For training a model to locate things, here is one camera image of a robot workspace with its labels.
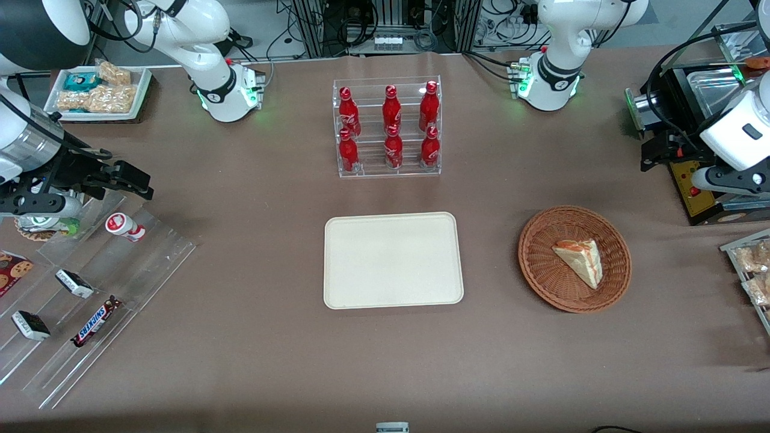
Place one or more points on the red cola bottle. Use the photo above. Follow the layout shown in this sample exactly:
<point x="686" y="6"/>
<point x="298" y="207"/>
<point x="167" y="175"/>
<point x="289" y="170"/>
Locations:
<point x="348" y="113"/>
<point x="429" y="107"/>
<point x="391" y="109"/>
<point x="393" y="150"/>
<point x="430" y="149"/>
<point x="348" y="153"/>

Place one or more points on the round brown wicker basket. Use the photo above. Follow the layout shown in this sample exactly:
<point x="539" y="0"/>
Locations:
<point x="553" y="282"/>

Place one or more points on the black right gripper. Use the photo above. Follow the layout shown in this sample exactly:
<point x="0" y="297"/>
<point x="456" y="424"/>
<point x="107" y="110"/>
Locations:
<point x="71" y="169"/>

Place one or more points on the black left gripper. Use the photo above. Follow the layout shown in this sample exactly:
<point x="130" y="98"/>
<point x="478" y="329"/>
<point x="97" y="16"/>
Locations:
<point x="669" y="146"/>

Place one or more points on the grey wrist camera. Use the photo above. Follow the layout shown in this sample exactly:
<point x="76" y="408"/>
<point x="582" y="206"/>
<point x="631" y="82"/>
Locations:
<point x="42" y="207"/>
<point x="731" y="179"/>

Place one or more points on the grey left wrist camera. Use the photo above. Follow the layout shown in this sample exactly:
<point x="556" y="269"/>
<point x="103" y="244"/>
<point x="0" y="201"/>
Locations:
<point x="731" y="179"/>

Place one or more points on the black and white snack bar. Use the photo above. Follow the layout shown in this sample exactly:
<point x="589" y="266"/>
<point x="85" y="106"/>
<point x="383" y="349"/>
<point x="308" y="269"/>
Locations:
<point x="30" y="325"/>
<point x="74" y="283"/>

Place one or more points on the triangular sandwich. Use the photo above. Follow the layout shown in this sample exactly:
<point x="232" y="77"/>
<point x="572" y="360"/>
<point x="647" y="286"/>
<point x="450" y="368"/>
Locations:
<point x="580" y="258"/>

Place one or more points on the cream rectangular plastic tray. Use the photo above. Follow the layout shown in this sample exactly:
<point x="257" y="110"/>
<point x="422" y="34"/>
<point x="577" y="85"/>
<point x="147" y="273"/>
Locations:
<point x="394" y="260"/>

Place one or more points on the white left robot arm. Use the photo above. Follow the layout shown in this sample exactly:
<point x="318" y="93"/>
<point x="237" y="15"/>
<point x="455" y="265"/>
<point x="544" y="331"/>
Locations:
<point x="562" y="36"/>

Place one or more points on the large rice cracker bag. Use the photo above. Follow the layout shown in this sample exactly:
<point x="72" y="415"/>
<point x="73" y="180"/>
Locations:
<point x="114" y="98"/>

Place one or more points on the small white yogurt bottle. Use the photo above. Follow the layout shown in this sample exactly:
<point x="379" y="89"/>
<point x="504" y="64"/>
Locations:
<point x="123" y="226"/>

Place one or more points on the clear acrylic bottle rack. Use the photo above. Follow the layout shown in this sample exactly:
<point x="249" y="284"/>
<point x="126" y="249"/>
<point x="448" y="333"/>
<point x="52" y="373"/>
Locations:
<point x="388" y="168"/>

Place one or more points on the red cookie packet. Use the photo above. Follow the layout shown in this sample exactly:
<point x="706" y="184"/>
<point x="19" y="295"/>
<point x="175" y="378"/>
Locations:
<point x="13" y="270"/>

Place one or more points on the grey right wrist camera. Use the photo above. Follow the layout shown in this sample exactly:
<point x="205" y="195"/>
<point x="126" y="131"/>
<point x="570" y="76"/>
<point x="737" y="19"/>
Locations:
<point x="42" y="207"/>

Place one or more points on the white power strip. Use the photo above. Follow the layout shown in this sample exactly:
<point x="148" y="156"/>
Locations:
<point x="388" y="42"/>

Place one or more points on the aluminium frame rack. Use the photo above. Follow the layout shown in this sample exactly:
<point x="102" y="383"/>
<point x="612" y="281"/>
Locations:
<point x="313" y="27"/>

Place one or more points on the brown Snickers bar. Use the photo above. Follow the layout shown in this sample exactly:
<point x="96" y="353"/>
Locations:
<point x="96" y="321"/>

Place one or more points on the small rice cracker bag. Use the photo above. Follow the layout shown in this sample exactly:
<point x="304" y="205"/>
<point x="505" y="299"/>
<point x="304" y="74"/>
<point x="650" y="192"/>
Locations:
<point x="114" y="73"/>

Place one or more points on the small white grey device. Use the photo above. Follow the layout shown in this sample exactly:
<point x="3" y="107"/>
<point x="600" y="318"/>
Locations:
<point x="392" y="427"/>

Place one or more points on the clear acrylic stepped display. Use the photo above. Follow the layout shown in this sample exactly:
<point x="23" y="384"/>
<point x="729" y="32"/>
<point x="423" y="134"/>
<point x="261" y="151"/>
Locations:
<point x="138" y="264"/>

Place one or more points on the white snack dish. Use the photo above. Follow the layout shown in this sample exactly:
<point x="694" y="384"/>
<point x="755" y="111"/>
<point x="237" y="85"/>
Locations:
<point x="135" y="90"/>

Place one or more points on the clear bagged pastry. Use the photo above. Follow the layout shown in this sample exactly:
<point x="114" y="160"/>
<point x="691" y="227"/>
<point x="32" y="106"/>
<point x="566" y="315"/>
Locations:
<point x="759" y="288"/>
<point x="755" y="257"/>

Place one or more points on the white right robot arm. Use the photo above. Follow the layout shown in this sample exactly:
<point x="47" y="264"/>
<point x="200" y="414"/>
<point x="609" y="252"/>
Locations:
<point x="198" y="54"/>

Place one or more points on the teal snack packet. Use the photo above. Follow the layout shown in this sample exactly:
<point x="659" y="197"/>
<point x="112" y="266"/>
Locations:
<point x="81" y="81"/>

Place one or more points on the flat rice cracker bag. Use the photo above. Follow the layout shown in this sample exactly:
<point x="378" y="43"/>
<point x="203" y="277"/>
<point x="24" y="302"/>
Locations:
<point x="72" y="100"/>

